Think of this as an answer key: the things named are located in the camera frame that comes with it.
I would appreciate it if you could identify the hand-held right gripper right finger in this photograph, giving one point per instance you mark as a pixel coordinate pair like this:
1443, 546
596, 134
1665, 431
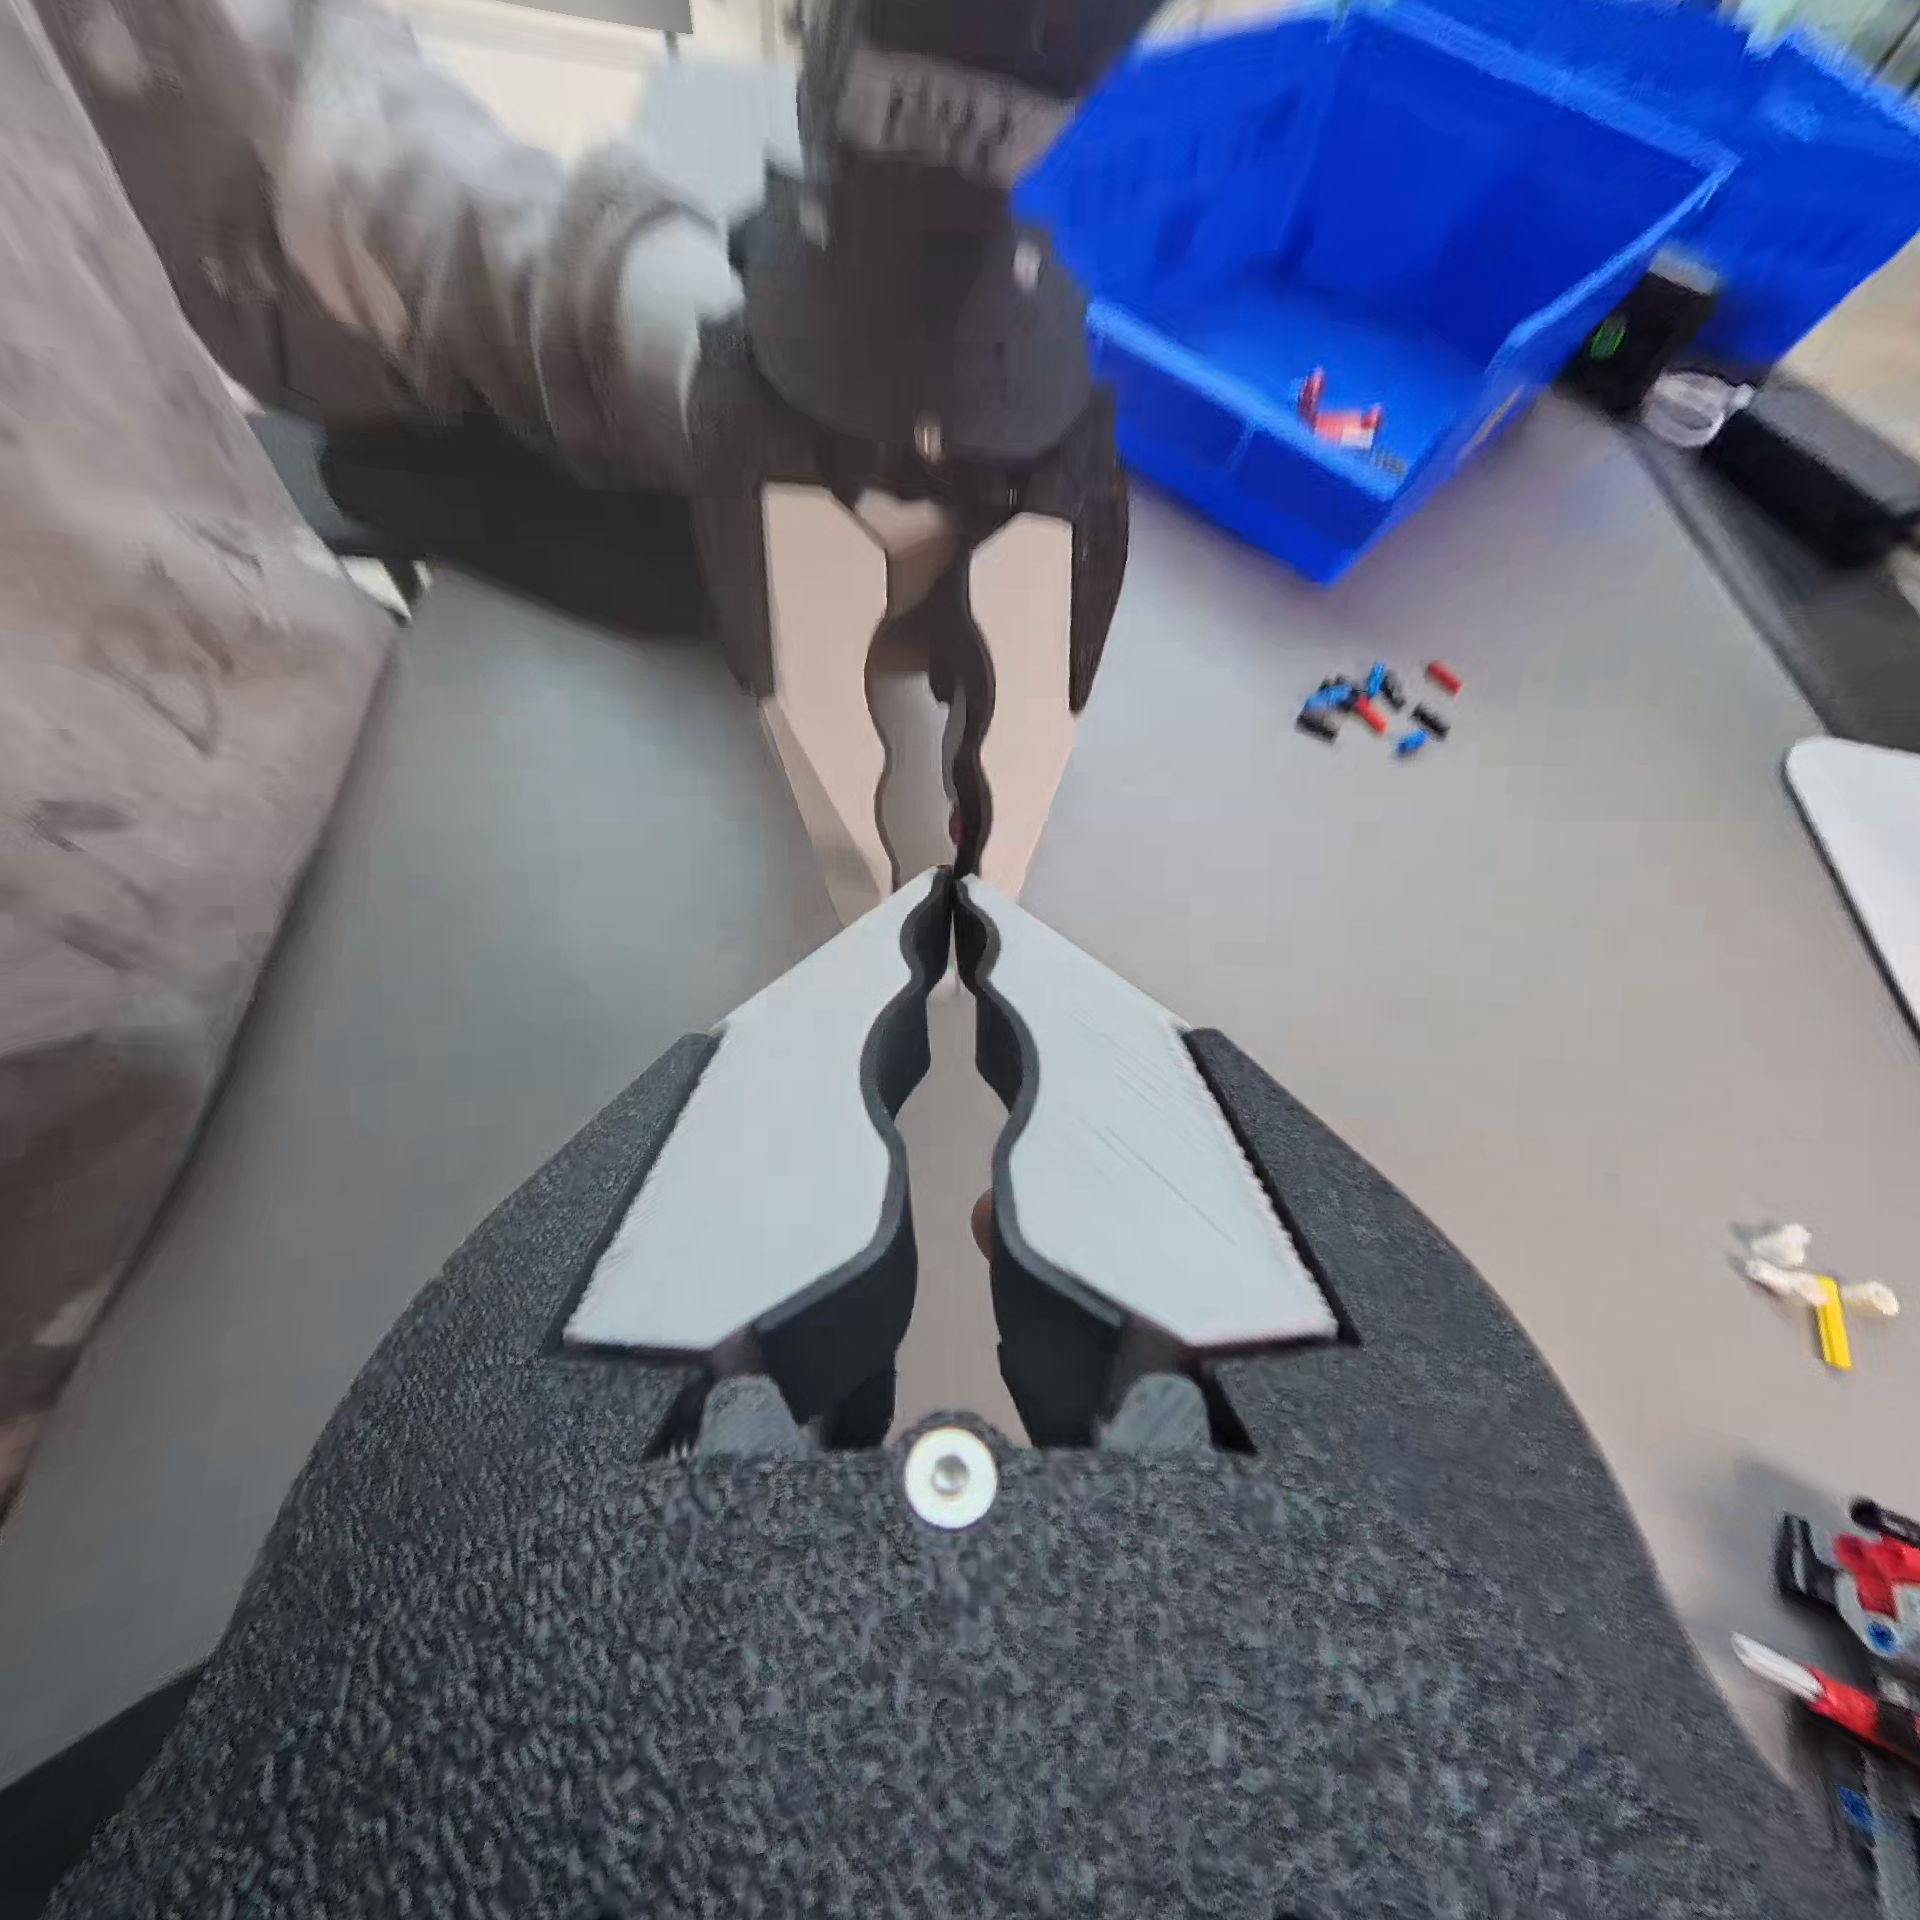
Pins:
1155, 1186

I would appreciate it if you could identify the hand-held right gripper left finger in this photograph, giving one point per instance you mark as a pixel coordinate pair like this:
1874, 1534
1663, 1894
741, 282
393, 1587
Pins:
748, 1186

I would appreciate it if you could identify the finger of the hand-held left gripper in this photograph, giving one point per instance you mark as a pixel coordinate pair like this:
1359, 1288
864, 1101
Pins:
1027, 661
816, 631

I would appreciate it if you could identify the group of small brick pins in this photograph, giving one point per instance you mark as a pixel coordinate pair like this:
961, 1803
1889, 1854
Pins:
1370, 713

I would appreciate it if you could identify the person's left forearm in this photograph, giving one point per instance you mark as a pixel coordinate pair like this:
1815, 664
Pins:
494, 301

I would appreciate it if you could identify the grey desk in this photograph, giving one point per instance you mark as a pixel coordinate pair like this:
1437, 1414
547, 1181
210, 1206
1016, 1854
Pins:
1349, 974

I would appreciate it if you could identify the black office chair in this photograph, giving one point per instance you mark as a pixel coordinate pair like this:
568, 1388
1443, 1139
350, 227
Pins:
494, 555

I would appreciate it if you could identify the blue plastic bin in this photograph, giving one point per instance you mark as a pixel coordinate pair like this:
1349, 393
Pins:
1831, 180
1200, 195

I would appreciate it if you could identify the red brick pieces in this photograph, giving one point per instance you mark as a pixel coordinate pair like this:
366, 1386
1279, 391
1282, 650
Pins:
1336, 419

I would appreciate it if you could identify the small white connector piece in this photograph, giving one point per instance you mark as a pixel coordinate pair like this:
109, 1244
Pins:
1774, 1241

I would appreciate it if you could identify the long white connector piece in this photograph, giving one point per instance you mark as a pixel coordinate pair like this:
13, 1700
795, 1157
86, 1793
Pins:
1795, 1281

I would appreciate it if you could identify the person's grey patterned sweatshirt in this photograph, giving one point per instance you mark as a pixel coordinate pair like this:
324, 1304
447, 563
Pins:
150, 749

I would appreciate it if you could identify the small black device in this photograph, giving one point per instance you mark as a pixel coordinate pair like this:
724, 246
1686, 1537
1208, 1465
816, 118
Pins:
1632, 343

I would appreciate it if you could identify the black power adapter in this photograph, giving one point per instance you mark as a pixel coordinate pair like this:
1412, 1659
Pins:
1815, 465

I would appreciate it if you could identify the brick-built toy car chassis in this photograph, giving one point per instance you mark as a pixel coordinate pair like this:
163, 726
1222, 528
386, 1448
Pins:
1874, 1593

